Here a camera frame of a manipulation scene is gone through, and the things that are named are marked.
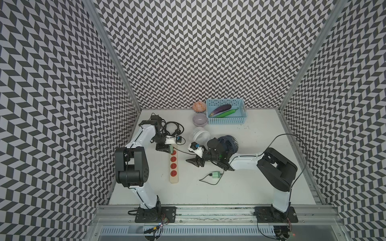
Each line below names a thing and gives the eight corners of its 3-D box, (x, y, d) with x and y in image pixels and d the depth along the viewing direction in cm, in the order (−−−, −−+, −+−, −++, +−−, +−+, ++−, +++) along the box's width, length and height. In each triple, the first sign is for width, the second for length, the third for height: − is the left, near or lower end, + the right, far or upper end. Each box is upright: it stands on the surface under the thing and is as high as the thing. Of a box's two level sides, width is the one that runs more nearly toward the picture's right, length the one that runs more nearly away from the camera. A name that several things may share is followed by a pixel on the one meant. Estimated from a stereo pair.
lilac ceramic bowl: (191, 123, 112) (191, 117, 106) (199, 116, 116) (199, 110, 111) (203, 131, 107) (203, 125, 102) (211, 123, 112) (211, 117, 107)
